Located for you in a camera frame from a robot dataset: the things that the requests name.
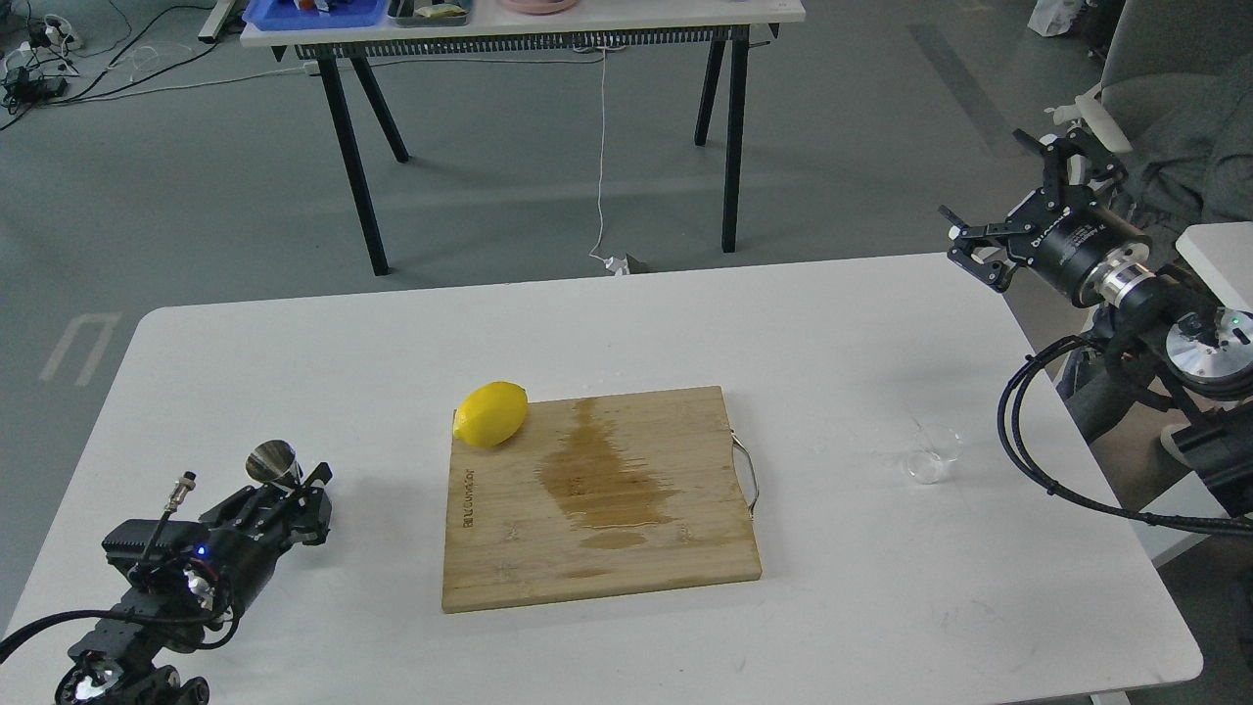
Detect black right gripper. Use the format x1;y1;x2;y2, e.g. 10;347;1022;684
937;126;1153;306

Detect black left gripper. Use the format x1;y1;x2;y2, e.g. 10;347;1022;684
190;465;333;614

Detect steel double jigger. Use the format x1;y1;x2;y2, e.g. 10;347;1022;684
246;440;302;492

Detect small clear glass cup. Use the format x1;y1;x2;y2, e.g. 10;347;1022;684
903;423;965;486

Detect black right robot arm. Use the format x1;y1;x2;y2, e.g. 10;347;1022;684
944;126;1250;538

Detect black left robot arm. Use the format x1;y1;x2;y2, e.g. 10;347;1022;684
3;463;333;704

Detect yellow lemon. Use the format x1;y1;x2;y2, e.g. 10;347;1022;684
451;381;529;447

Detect white office chair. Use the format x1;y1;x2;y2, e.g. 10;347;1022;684
1049;1;1252;155

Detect person in grey clothes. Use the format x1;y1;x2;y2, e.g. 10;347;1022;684
1058;53;1252;443

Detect bamboo cutting board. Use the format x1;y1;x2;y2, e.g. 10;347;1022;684
441;387;764;614

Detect white table black legs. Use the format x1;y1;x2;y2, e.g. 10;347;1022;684
241;0;807;277

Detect blue plastic tray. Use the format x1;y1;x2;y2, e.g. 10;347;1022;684
243;1;388;33

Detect grey tray with items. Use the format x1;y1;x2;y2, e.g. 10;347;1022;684
385;0;474;28

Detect pink bowl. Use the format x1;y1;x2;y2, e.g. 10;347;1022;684
497;0;580;15

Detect white hanging cable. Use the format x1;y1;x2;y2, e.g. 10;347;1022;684
586;49;649;277

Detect floor cables and plugs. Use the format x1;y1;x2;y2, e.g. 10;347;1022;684
0;0;246;133

